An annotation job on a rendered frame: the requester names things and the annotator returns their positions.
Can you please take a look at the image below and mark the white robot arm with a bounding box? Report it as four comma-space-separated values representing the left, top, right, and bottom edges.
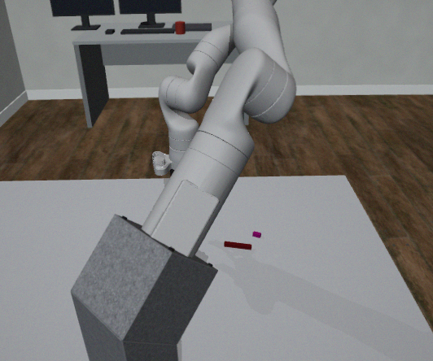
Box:
142, 0, 296, 258

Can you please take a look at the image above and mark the dark red rod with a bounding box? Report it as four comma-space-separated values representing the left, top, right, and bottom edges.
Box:
224, 241, 251, 250

